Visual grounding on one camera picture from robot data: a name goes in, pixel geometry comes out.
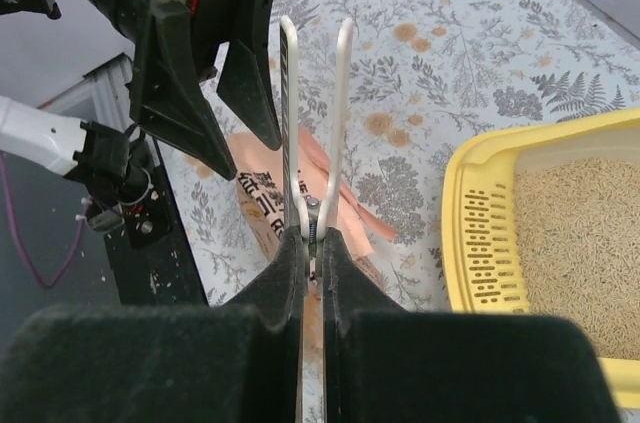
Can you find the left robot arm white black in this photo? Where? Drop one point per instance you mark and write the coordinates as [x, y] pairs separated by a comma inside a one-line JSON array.
[[49, 46]]

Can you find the floral patterned table mat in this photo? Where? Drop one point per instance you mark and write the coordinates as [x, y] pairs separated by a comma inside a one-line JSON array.
[[426, 77]]

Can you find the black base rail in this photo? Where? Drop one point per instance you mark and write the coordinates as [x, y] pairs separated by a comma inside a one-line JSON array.
[[150, 255]]

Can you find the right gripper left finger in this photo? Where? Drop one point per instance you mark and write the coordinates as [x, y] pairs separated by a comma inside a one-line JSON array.
[[238, 362]]

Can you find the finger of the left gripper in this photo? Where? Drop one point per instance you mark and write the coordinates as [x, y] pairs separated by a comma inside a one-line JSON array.
[[245, 87], [166, 99]]

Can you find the yellow plastic litter box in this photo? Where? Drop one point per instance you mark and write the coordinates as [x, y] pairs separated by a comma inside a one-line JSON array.
[[545, 220]]

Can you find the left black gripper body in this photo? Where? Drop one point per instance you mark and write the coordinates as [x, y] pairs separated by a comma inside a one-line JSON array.
[[214, 24]]

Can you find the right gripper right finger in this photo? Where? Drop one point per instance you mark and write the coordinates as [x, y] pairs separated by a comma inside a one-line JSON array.
[[383, 363]]

